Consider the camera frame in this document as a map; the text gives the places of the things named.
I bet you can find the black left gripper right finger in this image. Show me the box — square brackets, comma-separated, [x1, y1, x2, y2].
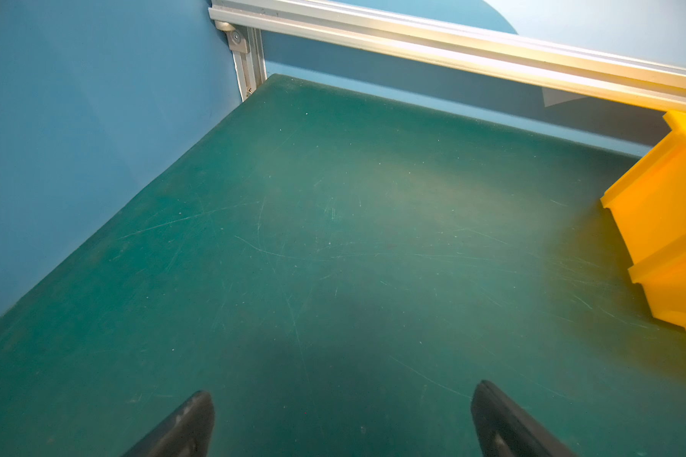
[471, 380, 575, 457]

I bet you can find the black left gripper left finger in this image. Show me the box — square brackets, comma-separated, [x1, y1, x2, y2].
[124, 390, 215, 457]

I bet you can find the left yellow plastic bin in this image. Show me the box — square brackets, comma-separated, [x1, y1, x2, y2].
[600, 112, 686, 330]

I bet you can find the back aluminium frame rail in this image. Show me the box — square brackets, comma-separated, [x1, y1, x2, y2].
[209, 1, 686, 112]

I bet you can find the left aluminium frame post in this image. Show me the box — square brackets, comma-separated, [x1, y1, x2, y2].
[215, 20, 268, 101]

